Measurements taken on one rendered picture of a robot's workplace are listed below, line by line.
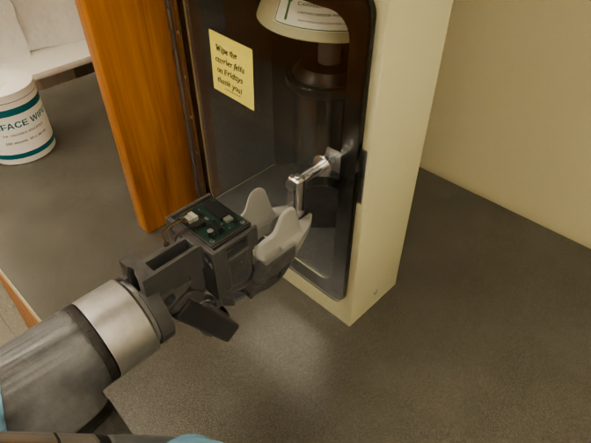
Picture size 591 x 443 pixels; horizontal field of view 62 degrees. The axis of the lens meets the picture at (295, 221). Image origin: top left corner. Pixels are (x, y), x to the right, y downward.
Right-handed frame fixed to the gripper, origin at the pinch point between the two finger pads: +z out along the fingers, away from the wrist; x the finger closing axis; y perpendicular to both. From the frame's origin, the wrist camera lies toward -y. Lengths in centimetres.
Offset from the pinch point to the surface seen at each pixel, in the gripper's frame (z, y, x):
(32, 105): -4, -9, 67
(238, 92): 4.4, 9.4, 13.8
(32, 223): -16, -20, 48
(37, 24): 22, -15, 125
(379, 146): 7.0, 9.2, -5.3
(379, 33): 5.6, 21.1, -4.7
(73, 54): 26, -22, 115
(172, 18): 4.4, 15.3, 25.6
